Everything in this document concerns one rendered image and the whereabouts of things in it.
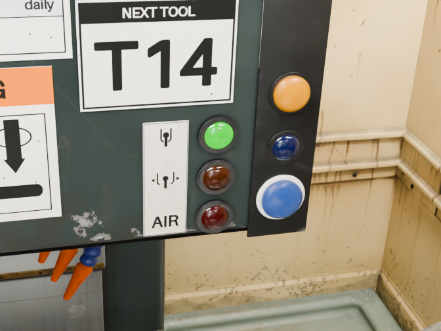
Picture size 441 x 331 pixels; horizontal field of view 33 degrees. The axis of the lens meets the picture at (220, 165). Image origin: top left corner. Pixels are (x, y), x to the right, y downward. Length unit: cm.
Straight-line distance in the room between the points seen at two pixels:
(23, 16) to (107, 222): 15
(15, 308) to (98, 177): 89
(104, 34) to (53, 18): 3
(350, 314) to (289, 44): 160
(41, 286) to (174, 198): 85
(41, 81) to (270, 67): 14
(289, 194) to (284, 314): 146
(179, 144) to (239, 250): 139
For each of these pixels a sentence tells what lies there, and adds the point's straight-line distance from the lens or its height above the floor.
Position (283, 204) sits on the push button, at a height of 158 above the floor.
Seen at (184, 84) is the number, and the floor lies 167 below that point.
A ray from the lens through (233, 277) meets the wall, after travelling 191.
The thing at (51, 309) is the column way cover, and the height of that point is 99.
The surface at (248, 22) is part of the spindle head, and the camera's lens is 47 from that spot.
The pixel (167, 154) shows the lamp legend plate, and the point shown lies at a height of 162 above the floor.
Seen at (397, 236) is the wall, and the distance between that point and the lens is 195.
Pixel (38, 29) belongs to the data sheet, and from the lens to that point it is 45.
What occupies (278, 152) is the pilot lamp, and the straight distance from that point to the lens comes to 50.
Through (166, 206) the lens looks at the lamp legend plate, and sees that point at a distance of 51.
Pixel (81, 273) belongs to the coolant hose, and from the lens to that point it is 72.
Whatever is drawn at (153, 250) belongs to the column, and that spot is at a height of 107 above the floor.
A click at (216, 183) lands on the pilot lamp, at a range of 50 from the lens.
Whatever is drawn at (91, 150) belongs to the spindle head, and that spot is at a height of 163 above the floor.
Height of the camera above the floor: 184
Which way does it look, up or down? 28 degrees down
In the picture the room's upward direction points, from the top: 3 degrees clockwise
